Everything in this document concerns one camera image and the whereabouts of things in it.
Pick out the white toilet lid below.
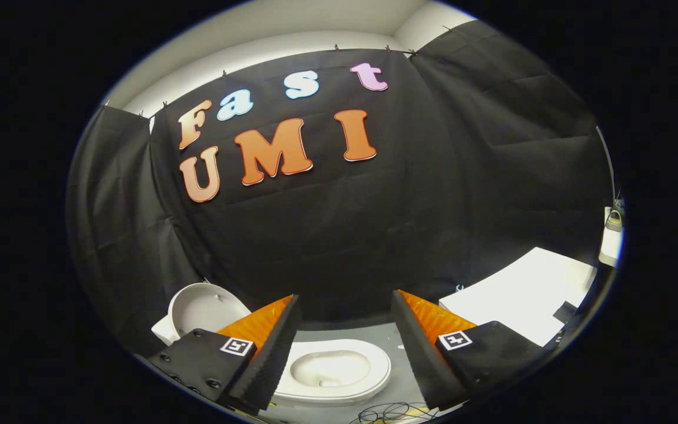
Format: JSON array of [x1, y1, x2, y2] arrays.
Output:
[[168, 283, 251, 345]]

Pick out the white drawer cabinet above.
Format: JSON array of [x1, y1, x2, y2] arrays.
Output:
[[439, 247, 597, 348]]

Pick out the white side shelf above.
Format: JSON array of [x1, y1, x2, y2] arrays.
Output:
[[599, 206, 625, 269]]

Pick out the white toilet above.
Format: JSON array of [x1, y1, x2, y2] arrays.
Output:
[[151, 315, 393, 407]]

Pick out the black cable tangle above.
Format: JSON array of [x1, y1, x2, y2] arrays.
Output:
[[351, 402, 440, 424]]

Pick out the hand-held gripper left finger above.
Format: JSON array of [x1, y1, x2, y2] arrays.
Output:
[[148, 294, 303, 413]]

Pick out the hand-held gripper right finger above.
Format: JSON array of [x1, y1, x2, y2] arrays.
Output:
[[391, 290, 551, 411]]

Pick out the white toilet seat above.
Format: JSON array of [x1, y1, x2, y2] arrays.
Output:
[[272, 339, 393, 406]]

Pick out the black backdrop cloth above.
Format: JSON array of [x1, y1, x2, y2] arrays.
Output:
[[67, 21, 613, 360]]

